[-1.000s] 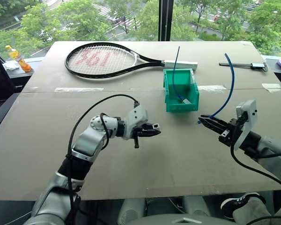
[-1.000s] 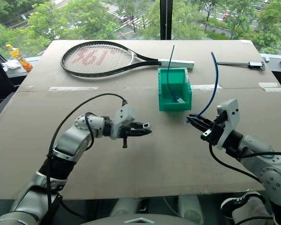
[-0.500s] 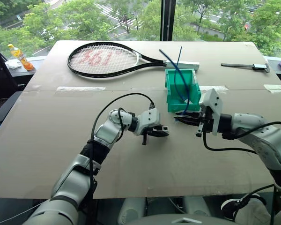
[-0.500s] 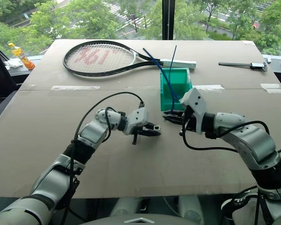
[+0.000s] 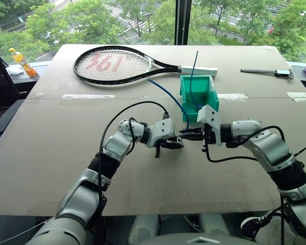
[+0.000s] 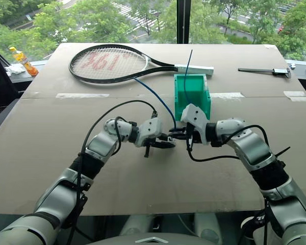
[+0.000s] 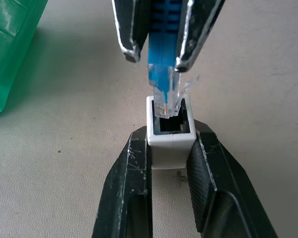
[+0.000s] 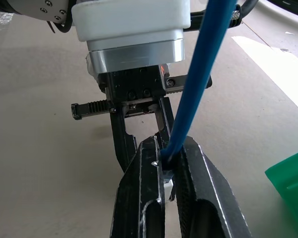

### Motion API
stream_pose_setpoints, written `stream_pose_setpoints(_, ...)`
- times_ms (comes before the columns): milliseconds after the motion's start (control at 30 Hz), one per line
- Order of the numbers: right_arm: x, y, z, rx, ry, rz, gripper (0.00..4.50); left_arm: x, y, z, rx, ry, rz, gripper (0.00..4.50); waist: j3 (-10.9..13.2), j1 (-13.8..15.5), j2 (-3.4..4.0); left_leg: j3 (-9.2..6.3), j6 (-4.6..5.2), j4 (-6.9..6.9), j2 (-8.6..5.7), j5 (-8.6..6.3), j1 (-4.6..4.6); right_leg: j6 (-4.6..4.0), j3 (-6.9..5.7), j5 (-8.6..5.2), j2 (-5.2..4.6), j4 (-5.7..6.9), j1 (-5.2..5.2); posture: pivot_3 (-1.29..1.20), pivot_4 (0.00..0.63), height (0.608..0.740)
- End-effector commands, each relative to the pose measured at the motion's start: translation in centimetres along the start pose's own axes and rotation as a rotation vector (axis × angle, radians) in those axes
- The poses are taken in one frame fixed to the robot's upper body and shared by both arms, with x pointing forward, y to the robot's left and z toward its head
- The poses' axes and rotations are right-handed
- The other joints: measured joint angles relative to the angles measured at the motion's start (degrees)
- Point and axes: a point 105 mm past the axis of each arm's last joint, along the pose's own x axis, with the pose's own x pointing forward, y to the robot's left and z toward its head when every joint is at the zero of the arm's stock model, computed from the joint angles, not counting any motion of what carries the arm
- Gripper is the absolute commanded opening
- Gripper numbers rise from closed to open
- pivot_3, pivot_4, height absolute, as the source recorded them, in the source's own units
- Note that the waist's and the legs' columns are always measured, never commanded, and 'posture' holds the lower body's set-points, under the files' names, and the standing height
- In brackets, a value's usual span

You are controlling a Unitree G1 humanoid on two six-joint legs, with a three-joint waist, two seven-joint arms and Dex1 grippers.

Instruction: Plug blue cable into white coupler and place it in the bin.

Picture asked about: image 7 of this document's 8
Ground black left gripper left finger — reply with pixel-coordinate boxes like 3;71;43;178
91;125;154;238

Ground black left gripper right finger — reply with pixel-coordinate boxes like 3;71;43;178
185;119;280;238

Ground blue ethernet cable plug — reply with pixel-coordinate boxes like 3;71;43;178
147;0;202;119

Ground white network coupler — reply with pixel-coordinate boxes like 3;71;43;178
146;95;198;171

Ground green plastic bin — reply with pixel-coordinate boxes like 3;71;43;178
0;0;48;120

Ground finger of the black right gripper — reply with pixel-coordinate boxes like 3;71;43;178
173;0;227;73
111;0;155;63

